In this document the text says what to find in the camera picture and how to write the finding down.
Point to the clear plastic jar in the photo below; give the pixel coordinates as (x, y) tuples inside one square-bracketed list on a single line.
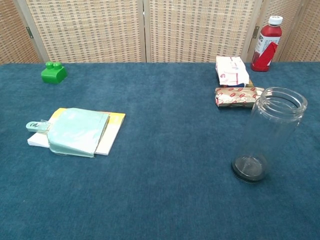
[(250, 172)]

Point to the yellow and white book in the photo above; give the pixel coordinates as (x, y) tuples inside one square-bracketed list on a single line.
[(113, 136)]

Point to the blue carpet table cover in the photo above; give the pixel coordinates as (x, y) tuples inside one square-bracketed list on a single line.
[(160, 180)]

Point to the gold red snack packet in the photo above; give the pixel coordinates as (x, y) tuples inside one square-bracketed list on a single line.
[(235, 98)]

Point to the mint green spout pouch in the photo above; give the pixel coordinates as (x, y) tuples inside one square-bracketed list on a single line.
[(75, 132)]

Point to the white red tissue pack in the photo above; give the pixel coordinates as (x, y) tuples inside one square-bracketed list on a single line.
[(231, 71)]

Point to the woven folding screen panel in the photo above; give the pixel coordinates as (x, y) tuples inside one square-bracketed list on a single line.
[(85, 30), (12, 35), (287, 15), (306, 42), (200, 30)]

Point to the green toy building block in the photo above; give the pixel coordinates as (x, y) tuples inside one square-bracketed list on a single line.
[(53, 75)]

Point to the red juice bottle white cap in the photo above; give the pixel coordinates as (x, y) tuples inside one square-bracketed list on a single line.
[(266, 47)]

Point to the metal screen hinge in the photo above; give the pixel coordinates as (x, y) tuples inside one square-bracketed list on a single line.
[(255, 32), (29, 32)]

